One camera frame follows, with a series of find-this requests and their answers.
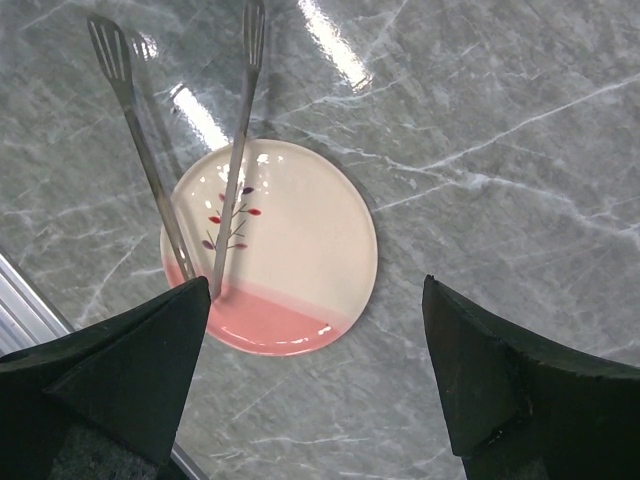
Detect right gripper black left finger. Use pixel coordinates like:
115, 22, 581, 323
0, 275, 211, 480

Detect pink round plate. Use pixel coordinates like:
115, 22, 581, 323
159, 138, 380, 357

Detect steel serving tongs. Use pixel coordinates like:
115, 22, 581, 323
86, 1, 266, 300

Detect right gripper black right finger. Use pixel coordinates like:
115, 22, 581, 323
422, 276, 639, 479

